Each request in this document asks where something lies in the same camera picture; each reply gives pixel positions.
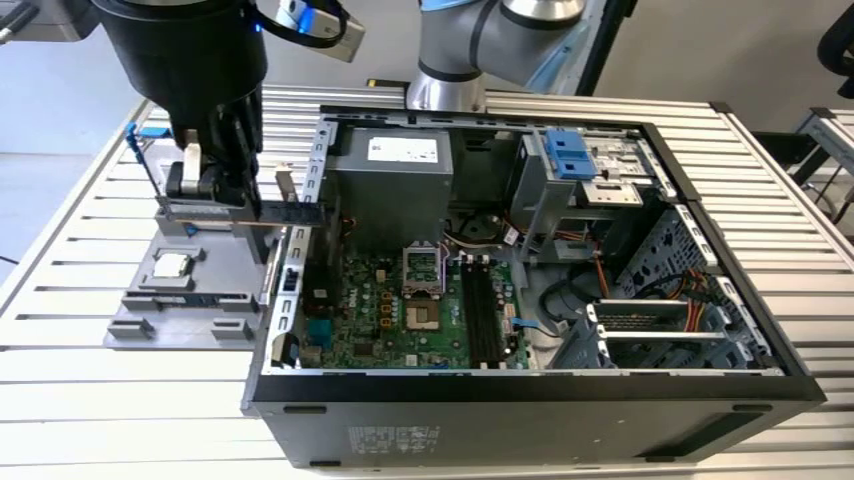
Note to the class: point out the round black fan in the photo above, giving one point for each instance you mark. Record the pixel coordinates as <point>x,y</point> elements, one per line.
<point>482,229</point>

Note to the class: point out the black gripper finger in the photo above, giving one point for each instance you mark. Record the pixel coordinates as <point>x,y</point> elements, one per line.
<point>240,165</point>

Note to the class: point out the grey power supply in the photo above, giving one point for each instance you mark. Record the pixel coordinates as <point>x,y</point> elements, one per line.
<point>387,200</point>

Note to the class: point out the black PC case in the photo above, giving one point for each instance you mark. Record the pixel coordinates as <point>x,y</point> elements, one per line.
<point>467,430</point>

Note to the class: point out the slatted metal side table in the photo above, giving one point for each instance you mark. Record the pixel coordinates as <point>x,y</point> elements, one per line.
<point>830,135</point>

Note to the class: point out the silver CPU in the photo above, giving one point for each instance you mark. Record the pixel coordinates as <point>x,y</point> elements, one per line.
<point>172,267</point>

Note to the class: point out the RAM stick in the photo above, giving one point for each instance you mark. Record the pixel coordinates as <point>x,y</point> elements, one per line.
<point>187,300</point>
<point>294,212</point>

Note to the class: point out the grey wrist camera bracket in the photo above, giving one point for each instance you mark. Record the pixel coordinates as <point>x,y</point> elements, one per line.
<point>194,165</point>

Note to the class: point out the grey parts rack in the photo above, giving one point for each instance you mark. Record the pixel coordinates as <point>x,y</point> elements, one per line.
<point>220,270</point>

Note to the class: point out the green motherboard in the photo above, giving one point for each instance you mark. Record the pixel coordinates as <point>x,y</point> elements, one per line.
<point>374,320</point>

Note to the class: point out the blue drive latch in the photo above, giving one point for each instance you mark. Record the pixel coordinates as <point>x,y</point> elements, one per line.
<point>567,155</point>

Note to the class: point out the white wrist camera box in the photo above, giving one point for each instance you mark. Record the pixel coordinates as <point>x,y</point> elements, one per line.
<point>334,37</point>

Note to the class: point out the grey wrist mount block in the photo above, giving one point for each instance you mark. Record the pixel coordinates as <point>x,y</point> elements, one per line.
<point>60,20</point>

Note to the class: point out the small yellow black tag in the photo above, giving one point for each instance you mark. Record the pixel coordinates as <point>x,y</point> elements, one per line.
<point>375,82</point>

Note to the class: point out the black RAM slot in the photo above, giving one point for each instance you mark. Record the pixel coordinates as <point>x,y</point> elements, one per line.
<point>495,310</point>
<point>470,310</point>
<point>478,310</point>
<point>486,310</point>

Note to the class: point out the CPU socket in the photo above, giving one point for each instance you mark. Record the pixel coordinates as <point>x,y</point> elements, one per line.
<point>423,314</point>

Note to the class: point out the black frame post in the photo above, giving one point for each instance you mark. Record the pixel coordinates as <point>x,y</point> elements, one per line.
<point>607,45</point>

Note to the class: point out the grey metal disk bay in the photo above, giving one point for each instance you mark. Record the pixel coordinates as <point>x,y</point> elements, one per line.
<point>641,312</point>

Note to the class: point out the hard disk in blue carrier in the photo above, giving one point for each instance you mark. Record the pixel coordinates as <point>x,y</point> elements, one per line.
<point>155,132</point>

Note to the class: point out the black graphics card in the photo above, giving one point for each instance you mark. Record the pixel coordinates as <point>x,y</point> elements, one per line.
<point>286,187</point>

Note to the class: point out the blue expansion slot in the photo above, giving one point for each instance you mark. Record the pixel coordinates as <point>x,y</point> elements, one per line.
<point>319,332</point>

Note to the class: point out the black office chair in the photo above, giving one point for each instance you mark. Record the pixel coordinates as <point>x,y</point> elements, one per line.
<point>837,50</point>

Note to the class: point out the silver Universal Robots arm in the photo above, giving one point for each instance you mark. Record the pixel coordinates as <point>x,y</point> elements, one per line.
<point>447,50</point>

